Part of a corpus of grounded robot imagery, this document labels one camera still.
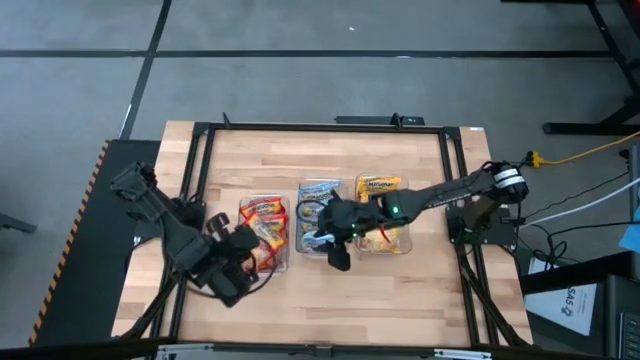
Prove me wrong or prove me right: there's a black hazard-striped platform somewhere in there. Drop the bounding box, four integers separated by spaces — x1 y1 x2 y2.
28 138 166 347

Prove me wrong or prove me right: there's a black equipment case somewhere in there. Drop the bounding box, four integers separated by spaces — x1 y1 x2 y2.
519 249 640 360

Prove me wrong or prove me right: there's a black furniture foot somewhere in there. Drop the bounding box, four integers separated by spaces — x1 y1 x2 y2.
0 212 39 235

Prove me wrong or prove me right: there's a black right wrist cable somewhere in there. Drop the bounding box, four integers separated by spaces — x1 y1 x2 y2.
296 198 326 225

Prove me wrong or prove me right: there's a yellow extension cord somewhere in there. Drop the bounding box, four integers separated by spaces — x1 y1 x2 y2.
529 130 640 169

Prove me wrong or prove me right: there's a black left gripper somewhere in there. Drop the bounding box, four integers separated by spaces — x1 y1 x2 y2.
199 212 262 308

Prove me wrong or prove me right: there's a black flat bar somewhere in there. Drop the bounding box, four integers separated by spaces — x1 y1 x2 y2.
334 113 426 126

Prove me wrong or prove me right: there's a black aluminium rig frame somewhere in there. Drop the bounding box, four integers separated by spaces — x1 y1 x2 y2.
119 121 534 351

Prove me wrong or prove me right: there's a black desk leg frame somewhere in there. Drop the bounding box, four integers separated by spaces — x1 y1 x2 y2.
502 0 640 136

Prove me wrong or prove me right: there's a blue paper sheet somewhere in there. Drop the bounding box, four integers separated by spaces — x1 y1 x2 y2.
618 207 640 254

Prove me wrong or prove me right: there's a white cable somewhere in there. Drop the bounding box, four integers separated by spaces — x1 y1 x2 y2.
517 177 640 231

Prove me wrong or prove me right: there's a white printed paper sheet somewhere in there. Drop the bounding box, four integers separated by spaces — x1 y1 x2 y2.
523 257 599 337

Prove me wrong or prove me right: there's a clear plastic bin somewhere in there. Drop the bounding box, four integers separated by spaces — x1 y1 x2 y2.
353 173 414 255
294 178 350 257
237 193 291 274

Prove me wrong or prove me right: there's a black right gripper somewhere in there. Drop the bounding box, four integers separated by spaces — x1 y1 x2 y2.
319 192 374 273

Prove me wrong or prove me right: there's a silver aluminium bracket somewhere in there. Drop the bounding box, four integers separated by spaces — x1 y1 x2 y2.
433 348 494 360

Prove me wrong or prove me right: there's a black floor cable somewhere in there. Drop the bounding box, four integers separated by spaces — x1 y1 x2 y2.
519 169 640 271

